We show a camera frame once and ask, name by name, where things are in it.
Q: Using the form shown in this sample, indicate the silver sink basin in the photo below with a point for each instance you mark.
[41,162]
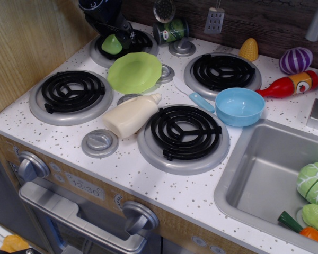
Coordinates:
[259,180]

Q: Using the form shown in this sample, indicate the green toy cabbage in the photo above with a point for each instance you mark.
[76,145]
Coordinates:
[307,183]

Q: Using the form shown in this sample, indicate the green toy can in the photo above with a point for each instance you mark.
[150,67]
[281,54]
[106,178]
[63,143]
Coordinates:
[169,32]

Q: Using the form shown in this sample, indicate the front right stove burner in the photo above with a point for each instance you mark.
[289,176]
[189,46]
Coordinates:
[184,140]

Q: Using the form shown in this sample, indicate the silver knob under plate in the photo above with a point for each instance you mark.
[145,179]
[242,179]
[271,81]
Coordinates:
[166,75]

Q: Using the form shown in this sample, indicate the small green toy vegetable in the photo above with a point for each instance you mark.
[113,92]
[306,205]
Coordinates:
[310,215]

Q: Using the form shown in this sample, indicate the left oven dial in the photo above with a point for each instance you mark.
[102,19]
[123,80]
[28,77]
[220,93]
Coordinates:
[31,167]

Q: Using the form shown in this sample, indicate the purple striped toy onion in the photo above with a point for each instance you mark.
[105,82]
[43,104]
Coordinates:
[295,60]

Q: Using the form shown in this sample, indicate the yellow object on floor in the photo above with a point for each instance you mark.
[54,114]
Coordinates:
[13,243]

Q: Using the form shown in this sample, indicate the light green plate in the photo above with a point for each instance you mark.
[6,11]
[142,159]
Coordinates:
[134,73]

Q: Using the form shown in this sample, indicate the back left stove burner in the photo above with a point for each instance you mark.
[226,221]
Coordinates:
[144,43]

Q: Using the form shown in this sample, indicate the oven dial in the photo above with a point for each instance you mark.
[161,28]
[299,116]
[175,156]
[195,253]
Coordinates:
[139,217]
[31,167]

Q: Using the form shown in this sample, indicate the silver oven door handle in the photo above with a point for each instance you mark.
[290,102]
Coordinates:
[71,232]

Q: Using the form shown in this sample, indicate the green toy pear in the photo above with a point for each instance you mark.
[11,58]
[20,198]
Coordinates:
[111,45]

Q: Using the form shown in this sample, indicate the front silver stovetop knob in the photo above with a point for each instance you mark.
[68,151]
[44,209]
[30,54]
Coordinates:
[100,143]

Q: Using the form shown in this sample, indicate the oven clock display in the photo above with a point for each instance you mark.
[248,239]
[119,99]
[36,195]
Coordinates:
[86,186]

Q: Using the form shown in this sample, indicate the stove burner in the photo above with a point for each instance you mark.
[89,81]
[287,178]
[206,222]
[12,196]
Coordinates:
[212,73]
[184,140]
[71,97]
[144,43]

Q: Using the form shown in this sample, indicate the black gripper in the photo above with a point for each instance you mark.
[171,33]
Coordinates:
[105,19]

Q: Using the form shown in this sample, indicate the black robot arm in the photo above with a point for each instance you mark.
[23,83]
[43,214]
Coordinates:
[101,2]

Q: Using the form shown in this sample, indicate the front left stove burner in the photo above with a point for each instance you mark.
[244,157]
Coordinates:
[71,97]

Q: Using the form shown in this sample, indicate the back silver stovetop knob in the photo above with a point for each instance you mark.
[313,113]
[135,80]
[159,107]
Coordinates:
[182,48]

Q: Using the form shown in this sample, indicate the silver stovetop knob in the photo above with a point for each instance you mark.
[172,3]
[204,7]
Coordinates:
[182,48]
[127,97]
[100,143]

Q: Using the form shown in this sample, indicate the blue handled toy knife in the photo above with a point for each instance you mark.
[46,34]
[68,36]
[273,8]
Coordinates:
[194,96]

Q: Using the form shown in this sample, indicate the blue plastic bowl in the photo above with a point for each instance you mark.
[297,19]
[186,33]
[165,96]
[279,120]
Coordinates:
[239,107]

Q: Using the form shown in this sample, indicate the middle silver stovetop knob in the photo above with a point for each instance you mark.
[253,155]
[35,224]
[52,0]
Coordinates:
[127,97]

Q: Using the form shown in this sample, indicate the cream toy bottle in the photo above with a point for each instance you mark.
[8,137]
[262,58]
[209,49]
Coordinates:
[127,118]

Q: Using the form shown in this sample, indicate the right oven dial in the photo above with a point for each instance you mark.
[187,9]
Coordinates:
[139,217]

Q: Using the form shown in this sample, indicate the red toy ketchup bottle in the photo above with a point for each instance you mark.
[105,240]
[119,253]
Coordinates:
[291,85]

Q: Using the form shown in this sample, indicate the silver slotted spatula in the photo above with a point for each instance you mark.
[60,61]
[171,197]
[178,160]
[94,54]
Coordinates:
[215,18]

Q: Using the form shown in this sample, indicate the yellow toy corn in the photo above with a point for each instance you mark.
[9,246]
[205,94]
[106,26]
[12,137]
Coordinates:
[249,50]

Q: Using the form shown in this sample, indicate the orange toy carrot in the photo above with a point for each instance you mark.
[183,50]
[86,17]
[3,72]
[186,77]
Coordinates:
[288,221]

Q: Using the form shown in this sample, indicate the back right stove burner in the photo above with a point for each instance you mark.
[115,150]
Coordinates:
[212,73]

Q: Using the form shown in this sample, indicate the silver perforated ladle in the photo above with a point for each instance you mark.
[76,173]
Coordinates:
[164,10]

